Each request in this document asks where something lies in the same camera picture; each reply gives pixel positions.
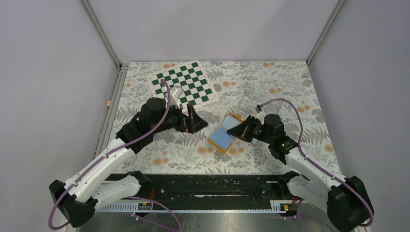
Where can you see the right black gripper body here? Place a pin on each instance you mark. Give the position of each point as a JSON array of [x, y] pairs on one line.
[[254, 130]]

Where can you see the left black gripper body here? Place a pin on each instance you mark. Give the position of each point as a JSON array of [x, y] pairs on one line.
[[183, 125]]

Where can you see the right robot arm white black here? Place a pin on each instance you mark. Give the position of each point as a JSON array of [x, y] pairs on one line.
[[344, 199]]

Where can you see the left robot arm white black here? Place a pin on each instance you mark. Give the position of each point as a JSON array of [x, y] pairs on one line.
[[80, 196]]

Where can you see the clear plastic box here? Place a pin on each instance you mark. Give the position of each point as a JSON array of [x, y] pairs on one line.
[[254, 102]]

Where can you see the green white chessboard mat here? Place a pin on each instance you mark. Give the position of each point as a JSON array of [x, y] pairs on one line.
[[190, 81]]

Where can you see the floral tablecloth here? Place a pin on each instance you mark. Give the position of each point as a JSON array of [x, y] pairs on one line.
[[289, 82]]

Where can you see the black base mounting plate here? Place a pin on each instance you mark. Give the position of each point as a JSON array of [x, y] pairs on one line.
[[215, 191]]

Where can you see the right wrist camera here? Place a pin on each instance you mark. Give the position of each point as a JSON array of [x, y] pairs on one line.
[[260, 115]]

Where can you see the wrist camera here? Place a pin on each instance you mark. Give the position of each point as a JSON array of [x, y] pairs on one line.
[[174, 95], [260, 115]]

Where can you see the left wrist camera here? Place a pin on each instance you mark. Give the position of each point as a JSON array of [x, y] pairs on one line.
[[174, 95]]

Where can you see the slotted white cable duct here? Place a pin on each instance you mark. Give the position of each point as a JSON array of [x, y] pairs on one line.
[[145, 207]]

